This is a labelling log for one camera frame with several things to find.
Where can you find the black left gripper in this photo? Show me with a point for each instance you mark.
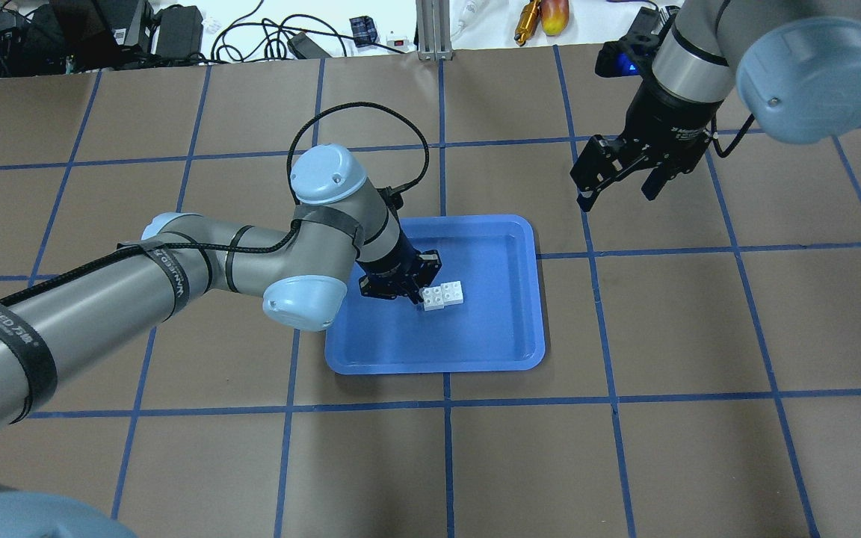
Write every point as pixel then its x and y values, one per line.
pixel 389 262

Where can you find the white block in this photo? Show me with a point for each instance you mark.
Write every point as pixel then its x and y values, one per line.
pixel 452 293
pixel 433 298

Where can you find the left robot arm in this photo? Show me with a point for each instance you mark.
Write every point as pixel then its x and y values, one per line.
pixel 52 332

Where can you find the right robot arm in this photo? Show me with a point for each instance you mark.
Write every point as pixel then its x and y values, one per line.
pixel 796 66

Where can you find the blue plastic tray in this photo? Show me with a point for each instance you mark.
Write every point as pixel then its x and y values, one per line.
pixel 497 327

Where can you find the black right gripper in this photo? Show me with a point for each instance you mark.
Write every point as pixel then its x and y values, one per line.
pixel 660 120

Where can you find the red yellow mango toy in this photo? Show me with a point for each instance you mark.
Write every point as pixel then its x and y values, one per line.
pixel 555 16

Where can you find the aluminium frame post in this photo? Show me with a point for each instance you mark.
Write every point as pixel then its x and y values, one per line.
pixel 433 30

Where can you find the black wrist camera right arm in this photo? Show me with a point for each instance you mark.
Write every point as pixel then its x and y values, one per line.
pixel 635 51

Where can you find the black power brick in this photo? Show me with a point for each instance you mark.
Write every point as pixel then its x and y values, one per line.
pixel 179 32

